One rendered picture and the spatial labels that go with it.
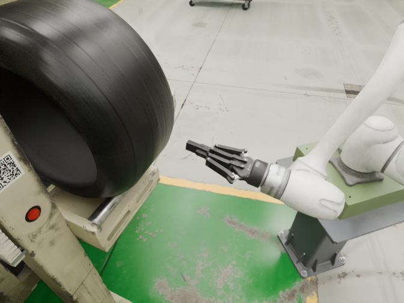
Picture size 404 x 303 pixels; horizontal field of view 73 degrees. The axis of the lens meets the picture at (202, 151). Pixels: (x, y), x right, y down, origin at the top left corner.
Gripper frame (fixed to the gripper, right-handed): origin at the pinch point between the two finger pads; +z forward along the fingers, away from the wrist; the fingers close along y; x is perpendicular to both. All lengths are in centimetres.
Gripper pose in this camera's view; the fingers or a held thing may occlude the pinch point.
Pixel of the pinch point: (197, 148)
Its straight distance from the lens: 79.2
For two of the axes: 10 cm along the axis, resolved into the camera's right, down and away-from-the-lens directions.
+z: -9.1, -3.7, 2.0
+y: -4.0, 6.2, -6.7
